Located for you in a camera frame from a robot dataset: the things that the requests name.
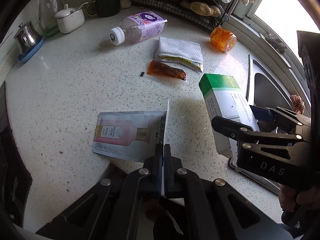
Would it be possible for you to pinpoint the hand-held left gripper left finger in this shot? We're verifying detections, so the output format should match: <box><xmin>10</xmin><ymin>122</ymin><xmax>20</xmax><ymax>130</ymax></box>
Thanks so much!
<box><xmin>36</xmin><ymin>144</ymin><xmax>164</xmax><ymax>240</ymax></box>

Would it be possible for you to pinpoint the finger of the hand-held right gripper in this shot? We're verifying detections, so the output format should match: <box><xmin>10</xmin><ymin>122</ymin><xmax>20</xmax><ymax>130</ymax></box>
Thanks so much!
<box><xmin>211</xmin><ymin>116</ymin><xmax>312</xmax><ymax>160</ymax></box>
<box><xmin>250</xmin><ymin>105</ymin><xmax>312</xmax><ymax>136</ymax></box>

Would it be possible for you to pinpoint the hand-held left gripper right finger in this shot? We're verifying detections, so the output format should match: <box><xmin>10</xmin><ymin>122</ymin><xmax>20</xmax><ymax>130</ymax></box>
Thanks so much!
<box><xmin>164</xmin><ymin>144</ymin><xmax>284</xmax><ymax>240</ymax></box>

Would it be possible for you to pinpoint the green and white box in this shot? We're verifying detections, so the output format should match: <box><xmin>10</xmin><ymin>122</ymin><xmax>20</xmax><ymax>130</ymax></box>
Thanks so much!
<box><xmin>199</xmin><ymin>73</ymin><xmax>262</xmax><ymax>155</ymax></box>

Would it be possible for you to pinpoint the face mask packet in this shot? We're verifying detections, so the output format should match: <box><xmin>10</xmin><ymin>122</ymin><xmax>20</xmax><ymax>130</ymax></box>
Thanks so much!
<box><xmin>91</xmin><ymin>99</ymin><xmax>170</xmax><ymax>163</ymax></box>

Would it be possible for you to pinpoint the yellow yeast packet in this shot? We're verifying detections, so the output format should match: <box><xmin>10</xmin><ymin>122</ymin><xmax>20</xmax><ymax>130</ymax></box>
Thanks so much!
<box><xmin>156</xmin><ymin>55</ymin><xmax>203</xmax><ymax>73</ymax></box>

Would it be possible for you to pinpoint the person's right hand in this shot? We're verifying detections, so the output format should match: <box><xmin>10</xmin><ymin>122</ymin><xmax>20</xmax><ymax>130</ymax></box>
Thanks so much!
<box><xmin>278</xmin><ymin>184</ymin><xmax>319</xmax><ymax>213</ymax></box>

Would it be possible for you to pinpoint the steel sink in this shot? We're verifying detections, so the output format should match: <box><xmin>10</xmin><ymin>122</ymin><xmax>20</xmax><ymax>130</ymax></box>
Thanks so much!
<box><xmin>229</xmin><ymin>54</ymin><xmax>313</xmax><ymax>195</ymax></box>

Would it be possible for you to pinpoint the pink mesh scrubber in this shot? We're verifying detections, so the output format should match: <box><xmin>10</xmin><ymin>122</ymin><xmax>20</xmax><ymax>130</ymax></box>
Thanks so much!
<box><xmin>290</xmin><ymin>94</ymin><xmax>305</xmax><ymax>114</ymax></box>

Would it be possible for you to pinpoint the steel wool scrubber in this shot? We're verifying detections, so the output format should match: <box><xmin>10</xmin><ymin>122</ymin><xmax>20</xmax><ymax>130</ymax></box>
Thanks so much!
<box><xmin>264</xmin><ymin>31</ymin><xmax>288</xmax><ymax>54</ymax></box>

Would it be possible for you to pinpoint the brown sauce packet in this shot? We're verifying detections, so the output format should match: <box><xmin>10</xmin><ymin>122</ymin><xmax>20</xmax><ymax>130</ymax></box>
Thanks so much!
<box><xmin>146</xmin><ymin>60</ymin><xmax>187</xmax><ymax>81</ymax></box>

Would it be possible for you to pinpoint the orange plastic jar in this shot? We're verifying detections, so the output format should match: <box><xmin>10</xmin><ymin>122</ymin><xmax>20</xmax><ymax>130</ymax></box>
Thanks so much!
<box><xmin>210</xmin><ymin>27</ymin><xmax>237</xmax><ymax>52</ymax></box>

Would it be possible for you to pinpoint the white cloth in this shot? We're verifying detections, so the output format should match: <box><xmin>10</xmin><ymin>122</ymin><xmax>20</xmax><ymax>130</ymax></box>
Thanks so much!
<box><xmin>154</xmin><ymin>36</ymin><xmax>204</xmax><ymax>64</ymax></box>

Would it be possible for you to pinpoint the ginger root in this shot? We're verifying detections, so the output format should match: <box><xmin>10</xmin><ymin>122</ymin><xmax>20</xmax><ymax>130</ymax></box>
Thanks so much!
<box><xmin>180</xmin><ymin>0</ymin><xmax>222</xmax><ymax>17</ymax></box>

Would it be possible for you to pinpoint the purple label plastic bottle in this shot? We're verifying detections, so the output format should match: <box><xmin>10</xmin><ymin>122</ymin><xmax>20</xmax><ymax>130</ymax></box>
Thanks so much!
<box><xmin>109</xmin><ymin>11</ymin><xmax>168</xmax><ymax>45</ymax></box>

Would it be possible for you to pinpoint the black gas stove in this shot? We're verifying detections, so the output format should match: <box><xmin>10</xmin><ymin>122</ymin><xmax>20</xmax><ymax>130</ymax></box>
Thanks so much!
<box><xmin>0</xmin><ymin>80</ymin><xmax>33</xmax><ymax>228</ymax></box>

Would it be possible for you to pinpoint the dark green cup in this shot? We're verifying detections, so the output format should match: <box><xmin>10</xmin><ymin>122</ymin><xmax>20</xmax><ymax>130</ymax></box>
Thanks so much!
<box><xmin>86</xmin><ymin>0</ymin><xmax>122</xmax><ymax>18</ymax></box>

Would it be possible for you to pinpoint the blue tray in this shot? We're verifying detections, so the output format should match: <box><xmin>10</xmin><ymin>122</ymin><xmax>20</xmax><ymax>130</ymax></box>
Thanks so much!
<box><xmin>17</xmin><ymin>35</ymin><xmax>44</xmax><ymax>64</ymax></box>

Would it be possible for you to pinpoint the white lidded sugar bowl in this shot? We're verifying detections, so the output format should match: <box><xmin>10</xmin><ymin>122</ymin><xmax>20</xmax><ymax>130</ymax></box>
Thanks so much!
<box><xmin>54</xmin><ymin>2</ymin><xmax>89</xmax><ymax>34</ymax></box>

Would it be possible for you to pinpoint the green coaster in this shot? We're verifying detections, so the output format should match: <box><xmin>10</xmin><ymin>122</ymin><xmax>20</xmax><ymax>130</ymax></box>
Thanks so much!
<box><xmin>42</xmin><ymin>26</ymin><xmax>61</xmax><ymax>37</ymax></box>

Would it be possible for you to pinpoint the steel teapot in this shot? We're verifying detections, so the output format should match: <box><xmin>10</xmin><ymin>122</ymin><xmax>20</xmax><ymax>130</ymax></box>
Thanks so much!
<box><xmin>14</xmin><ymin>22</ymin><xmax>42</xmax><ymax>55</ymax></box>

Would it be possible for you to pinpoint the glass carafe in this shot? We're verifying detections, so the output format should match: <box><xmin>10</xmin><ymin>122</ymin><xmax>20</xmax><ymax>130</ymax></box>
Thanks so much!
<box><xmin>37</xmin><ymin>0</ymin><xmax>61</xmax><ymax>33</ymax></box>

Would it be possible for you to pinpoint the window frame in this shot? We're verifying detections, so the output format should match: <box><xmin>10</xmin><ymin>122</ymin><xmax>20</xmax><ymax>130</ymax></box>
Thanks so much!
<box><xmin>225</xmin><ymin>0</ymin><xmax>320</xmax><ymax>93</ymax></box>

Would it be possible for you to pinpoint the black wire rack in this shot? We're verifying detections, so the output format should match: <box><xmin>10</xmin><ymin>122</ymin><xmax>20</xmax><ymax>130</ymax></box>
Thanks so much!
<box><xmin>127</xmin><ymin>0</ymin><xmax>240</xmax><ymax>30</ymax></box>

